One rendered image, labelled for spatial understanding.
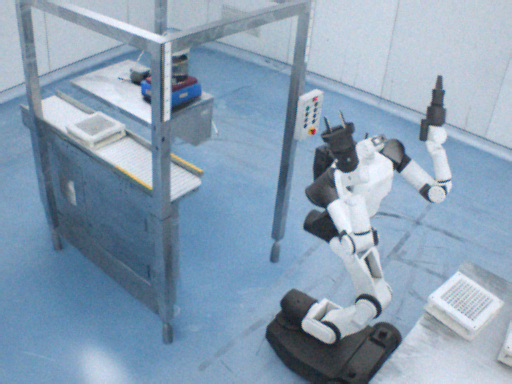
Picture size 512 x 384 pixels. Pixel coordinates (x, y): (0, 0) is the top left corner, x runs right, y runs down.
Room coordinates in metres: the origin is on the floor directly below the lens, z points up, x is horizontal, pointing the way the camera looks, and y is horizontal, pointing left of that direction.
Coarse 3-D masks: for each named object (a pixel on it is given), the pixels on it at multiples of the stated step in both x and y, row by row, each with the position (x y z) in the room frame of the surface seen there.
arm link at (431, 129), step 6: (426, 120) 2.11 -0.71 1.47; (432, 120) 2.10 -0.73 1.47; (438, 120) 2.09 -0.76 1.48; (444, 120) 2.11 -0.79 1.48; (420, 126) 2.11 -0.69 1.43; (426, 126) 2.10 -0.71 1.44; (432, 126) 2.10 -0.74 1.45; (438, 126) 2.09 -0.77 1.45; (420, 132) 2.10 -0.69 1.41; (426, 132) 2.09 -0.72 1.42; (432, 132) 2.07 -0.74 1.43; (438, 132) 2.06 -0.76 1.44; (444, 132) 2.06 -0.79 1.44; (420, 138) 2.08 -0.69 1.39; (426, 138) 2.08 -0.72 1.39; (432, 138) 2.05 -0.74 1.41; (438, 138) 2.05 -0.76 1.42; (444, 138) 2.05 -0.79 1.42
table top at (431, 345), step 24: (504, 288) 1.70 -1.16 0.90; (504, 312) 1.55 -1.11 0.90; (408, 336) 1.39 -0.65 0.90; (432, 336) 1.40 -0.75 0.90; (456, 336) 1.40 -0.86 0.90; (480, 336) 1.41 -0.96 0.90; (504, 336) 1.42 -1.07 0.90; (408, 360) 1.27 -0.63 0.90; (432, 360) 1.28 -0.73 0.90; (456, 360) 1.28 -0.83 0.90; (480, 360) 1.29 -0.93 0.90
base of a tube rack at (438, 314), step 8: (432, 312) 1.51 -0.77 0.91; (440, 312) 1.51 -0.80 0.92; (496, 312) 1.52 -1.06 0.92; (440, 320) 1.48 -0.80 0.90; (448, 320) 1.47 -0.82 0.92; (488, 320) 1.48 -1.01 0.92; (456, 328) 1.43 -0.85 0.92; (464, 328) 1.43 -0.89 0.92; (480, 328) 1.43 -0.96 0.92; (464, 336) 1.39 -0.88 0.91
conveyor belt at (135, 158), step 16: (48, 112) 2.83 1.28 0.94; (64, 112) 2.84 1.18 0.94; (80, 112) 2.85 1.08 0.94; (64, 128) 2.65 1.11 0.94; (112, 144) 2.51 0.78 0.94; (128, 144) 2.53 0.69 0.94; (112, 160) 2.36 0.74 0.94; (128, 160) 2.37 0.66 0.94; (144, 160) 2.38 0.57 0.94; (144, 176) 2.24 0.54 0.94; (176, 176) 2.27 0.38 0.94; (192, 176) 2.28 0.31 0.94; (176, 192) 2.14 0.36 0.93
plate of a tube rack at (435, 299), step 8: (448, 280) 1.65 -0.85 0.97; (456, 280) 1.66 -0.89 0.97; (440, 288) 1.60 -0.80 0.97; (448, 288) 1.60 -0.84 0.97; (480, 288) 1.62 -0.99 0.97; (432, 296) 1.55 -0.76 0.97; (440, 296) 1.55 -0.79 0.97; (464, 296) 1.56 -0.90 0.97; (440, 304) 1.51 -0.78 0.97; (448, 304) 1.51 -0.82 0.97; (496, 304) 1.53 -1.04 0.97; (448, 312) 1.47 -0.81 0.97; (456, 312) 1.47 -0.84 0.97; (464, 312) 1.47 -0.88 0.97; (488, 312) 1.48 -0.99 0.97; (456, 320) 1.44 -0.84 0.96; (464, 320) 1.43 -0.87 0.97; (480, 320) 1.43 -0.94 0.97; (472, 328) 1.39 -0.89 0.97
